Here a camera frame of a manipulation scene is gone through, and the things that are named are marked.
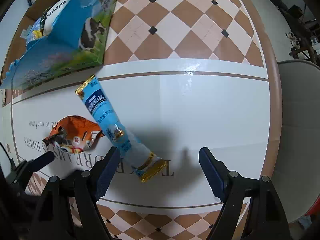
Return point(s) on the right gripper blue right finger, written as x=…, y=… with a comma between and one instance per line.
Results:
x=216, y=173

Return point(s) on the cardboard box with blue print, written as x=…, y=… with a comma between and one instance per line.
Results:
x=77, y=41

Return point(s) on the long blue biscuit packet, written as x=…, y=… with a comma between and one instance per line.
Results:
x=142, y=160

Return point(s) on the white plastic pillow pack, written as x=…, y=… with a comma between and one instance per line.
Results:
x=50, y=15

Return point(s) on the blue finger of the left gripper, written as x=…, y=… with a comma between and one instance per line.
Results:
x=40, y=162

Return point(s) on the grey round chair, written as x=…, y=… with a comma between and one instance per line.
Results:
x=296, y=173

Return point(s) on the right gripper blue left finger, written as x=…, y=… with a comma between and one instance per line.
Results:
x=104, y=171

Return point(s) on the orange snack bag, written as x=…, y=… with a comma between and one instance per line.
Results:
x=74, y=134

